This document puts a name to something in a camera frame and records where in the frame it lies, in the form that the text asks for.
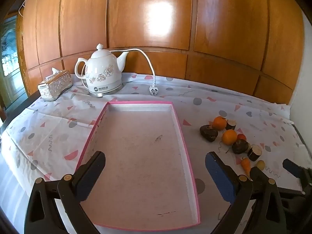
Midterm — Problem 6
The small tan potato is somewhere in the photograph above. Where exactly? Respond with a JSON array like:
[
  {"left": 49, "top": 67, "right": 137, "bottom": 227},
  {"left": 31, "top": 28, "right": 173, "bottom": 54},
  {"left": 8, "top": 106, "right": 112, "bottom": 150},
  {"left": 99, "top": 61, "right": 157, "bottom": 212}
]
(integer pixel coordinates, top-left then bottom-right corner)
[{"left": 256, "top": 160, "right": 265, "bottom": 171}]

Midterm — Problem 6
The small orange carrot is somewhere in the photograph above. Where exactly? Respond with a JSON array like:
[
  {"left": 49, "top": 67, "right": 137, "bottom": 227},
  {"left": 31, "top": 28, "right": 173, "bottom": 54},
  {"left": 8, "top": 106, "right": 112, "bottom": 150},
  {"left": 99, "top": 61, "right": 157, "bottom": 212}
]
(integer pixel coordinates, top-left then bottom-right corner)
[{"left": 241, "top": 157, "right": 251, "bottom": 178}]

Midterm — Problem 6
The large purple cut yam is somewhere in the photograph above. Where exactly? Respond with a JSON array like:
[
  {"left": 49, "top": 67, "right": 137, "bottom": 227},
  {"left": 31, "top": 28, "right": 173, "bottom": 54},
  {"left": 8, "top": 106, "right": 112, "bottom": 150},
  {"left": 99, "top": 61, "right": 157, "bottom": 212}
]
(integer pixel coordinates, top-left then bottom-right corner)
[{"left": 247, "top": 145, "right": 262, "bottom": 162}]

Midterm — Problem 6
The dark brown fruit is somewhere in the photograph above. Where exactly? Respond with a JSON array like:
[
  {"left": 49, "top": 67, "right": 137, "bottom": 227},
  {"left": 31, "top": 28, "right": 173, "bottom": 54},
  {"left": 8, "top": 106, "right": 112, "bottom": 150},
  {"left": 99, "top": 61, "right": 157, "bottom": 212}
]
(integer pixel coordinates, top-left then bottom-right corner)
[
  {"left": 199, "top": 125, "right": 218, "bottom": 142},
  {"left": 232, "top": 139, "right": 250, "bottom": 154}
]

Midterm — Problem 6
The small red tomato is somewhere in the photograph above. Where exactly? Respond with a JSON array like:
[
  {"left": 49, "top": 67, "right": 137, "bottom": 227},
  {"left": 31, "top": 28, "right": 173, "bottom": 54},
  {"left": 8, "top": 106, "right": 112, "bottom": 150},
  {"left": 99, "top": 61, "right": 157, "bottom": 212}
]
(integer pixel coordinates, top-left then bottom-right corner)
[{"left": 237, "top": 134, "right": 247, "bottom": 141}]

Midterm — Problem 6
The orange tangerine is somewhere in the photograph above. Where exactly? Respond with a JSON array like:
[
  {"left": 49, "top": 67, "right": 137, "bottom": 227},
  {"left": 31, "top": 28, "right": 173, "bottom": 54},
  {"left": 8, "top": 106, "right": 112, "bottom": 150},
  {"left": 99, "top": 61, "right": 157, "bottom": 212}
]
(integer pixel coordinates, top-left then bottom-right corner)
[
  {"left": 222, "top": 129, "right": 238, "bottom": 146},
  {"left": 212, "top": 116, "right": 227, "bottom": 130}
]

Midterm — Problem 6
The small purple cut yam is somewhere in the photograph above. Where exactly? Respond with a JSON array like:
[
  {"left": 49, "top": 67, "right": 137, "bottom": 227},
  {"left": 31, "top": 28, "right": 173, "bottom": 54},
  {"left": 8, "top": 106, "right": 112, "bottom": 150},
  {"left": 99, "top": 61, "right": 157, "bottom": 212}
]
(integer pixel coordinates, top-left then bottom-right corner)
[{"left": 225, "top": 119, "right": 237, "bottom": 130}]

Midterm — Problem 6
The patterned white tablecloth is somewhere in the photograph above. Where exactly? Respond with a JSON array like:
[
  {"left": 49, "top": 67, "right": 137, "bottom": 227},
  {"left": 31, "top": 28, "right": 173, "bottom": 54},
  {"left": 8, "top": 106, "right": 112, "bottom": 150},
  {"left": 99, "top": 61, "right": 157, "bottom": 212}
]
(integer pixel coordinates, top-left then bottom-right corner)
[{"left": 0, "top": 72, "right": 312, "bottom": 234}]

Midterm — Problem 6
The pink shallow tray box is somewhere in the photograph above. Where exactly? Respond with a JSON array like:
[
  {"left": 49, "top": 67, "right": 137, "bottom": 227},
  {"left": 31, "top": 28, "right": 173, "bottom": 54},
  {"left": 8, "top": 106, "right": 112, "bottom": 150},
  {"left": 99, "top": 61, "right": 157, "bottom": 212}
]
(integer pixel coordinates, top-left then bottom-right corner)
[{"left": 78, "top": 101, "right": 200, "bottom": 231}]

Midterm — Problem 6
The glass door at left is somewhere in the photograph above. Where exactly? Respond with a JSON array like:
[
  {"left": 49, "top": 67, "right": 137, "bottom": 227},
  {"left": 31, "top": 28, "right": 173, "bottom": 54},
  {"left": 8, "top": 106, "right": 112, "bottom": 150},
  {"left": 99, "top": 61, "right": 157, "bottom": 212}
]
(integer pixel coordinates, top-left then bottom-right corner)
[{"left": 1, "top": 15, "right": 25, "bottom": 109}]

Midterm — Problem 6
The silver tissue box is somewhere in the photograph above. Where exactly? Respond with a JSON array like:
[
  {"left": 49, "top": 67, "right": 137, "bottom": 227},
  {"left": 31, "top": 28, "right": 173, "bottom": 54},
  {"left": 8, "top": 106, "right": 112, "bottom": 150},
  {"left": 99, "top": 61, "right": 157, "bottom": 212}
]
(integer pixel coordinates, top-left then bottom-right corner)
[{"left": 38, "top": 68, "right": 73, "bottom": 101}]

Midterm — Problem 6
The white ceramic electric kettle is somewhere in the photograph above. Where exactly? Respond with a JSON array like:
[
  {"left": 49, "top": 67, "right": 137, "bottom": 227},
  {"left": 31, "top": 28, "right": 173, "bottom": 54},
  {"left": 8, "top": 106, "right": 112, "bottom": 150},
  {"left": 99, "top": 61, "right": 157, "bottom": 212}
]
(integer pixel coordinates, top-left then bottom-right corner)
[{"left": 74, "top": 43, "right": 128, "bottom": 97}]

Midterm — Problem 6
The white kettle power cord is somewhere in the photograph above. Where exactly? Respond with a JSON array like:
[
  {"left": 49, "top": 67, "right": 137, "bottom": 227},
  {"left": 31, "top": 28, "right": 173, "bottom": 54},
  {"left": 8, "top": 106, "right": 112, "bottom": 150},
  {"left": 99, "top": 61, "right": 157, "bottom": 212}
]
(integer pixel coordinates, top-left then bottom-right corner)
[{"left": 80, "top": 48, "right": 159, "bottom": 97}]

